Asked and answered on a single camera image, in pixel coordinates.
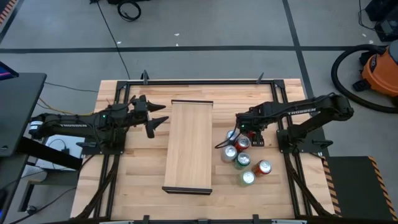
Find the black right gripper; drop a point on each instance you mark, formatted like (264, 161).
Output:
(248, 121)

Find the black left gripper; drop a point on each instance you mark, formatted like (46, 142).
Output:
(140, 109)

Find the red soda can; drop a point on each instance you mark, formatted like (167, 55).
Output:
(243, 143)

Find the green Sprite can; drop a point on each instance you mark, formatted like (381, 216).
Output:
(242, 160)

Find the silver and orange soda can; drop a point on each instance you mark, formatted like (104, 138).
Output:
(229, 152)

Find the pale green soda can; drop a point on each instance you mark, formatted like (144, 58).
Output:
(247, 178)

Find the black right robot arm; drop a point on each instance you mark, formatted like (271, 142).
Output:
(295, 112)

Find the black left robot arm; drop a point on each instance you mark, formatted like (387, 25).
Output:
(62, 126)

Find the wooden shelf with black legs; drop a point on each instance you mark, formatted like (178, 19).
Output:
(188, 146)

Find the orange shop vacuum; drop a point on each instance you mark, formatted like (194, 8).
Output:
(334, 71)
(381, 71)

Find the white flat box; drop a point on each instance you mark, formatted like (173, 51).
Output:
(53, 144)

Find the black mat with hazard stripes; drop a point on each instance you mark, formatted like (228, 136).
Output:
(351, 186)

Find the black desk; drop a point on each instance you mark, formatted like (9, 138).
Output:
(18, 109)

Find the laptop with blue screen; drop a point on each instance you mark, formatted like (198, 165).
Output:
(6, 73)

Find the black floor equipment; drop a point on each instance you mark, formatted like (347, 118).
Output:
(387, 28)

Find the black frame post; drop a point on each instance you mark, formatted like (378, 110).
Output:
(146, 219)
(256, 219)
(145, 77)

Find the black aluminium table frame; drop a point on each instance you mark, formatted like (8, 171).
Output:
(199, 82)

